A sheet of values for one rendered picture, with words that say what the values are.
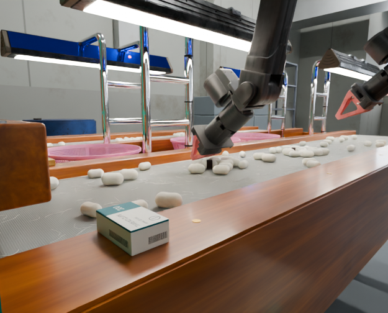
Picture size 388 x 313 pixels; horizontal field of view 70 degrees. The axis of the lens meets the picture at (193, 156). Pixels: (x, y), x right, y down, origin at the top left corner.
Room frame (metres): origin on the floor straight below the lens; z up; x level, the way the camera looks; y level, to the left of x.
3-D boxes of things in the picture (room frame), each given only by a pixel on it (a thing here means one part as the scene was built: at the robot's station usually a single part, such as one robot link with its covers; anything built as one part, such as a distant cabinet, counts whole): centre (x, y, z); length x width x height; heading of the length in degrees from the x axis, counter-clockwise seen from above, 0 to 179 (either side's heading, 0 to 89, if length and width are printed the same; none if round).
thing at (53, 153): (0.76, 0.28, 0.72); 0.27 x 0.27 x 0.10
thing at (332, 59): (1.33, -0.75, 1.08); 0.62 x 0.08 x 0.07; 133
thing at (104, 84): (1.03, 0.29, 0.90); 0.20 x 0.19 x 0.45; 133
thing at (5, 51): (1.08, 0.34, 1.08); 0.62 x 0.08 x 0.07; 133
